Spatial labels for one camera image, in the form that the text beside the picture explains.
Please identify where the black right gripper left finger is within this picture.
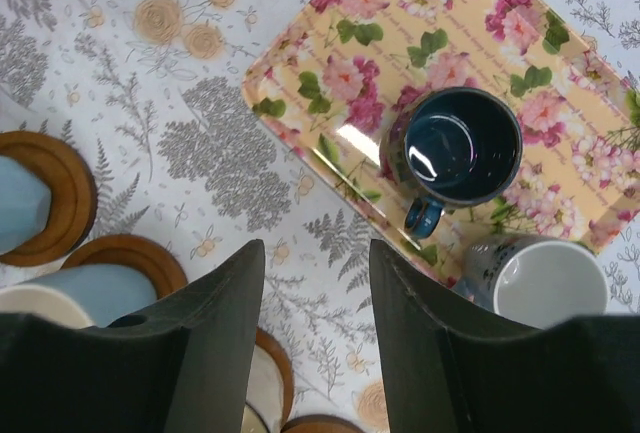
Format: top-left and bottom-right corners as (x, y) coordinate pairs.
(1, 239), (265, 432)

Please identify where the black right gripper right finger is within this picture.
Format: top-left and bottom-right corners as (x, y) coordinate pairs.
(369, 240), (639, 432)

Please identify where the brown wooden coaster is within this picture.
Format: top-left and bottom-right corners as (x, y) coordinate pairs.
(281, 414), (364, 433)
(60, 234), (188, 298)
(247, 328), (294, 432)
(1, 131), (97, 267)

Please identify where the cream mug with black handle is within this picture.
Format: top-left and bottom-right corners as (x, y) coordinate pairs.
(240, 346), (284, 433)

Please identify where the blue mug with white interior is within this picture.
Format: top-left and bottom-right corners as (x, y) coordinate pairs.
(1, 264), (157, 329)

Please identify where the dark blue glazed mug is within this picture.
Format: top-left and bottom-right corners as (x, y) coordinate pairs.
(379, 87), (523, 239)

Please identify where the light blue mug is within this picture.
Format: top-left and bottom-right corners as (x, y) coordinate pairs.
(0, 156), (51, 255)

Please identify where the grey-blue small mug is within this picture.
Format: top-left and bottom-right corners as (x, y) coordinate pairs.
(452, 234), (609, 329)

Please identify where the floral serving tray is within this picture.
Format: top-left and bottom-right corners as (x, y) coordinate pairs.
(244, 0), (639, 280)

